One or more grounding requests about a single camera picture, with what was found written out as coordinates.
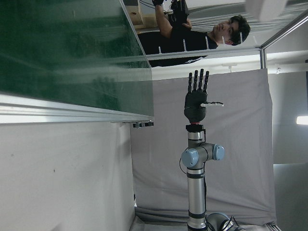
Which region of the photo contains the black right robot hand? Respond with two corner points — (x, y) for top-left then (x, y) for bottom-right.
(183, 69), (225, 122)

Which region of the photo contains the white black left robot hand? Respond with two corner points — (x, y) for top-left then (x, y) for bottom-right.
(244, 0), (289, 22)

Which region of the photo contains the conveyor end roller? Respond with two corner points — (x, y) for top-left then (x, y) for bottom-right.
(122, 119), (154, 129)

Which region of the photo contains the person in black shirt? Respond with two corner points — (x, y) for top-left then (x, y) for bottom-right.
(136, 0), (251, 68)

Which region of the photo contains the gray curtain cloth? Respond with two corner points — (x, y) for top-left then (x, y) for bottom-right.
(129, 68), (276, 226)

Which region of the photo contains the black handheld control device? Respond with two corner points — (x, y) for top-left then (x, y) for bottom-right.
(167, 0), (191, 27)

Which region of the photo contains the wooden block with hole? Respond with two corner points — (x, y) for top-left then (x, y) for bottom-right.
(125, 0), (157, 28)

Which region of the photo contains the white light panel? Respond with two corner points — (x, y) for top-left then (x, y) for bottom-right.
(295, 115), (308, 126)

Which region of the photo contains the green conveyor belt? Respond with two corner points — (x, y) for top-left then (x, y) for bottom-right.
(0, 0), (154, 116)

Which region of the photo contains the aluminium conveyor side rail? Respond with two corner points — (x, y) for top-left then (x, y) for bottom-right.
(0, 93), (154, 125)

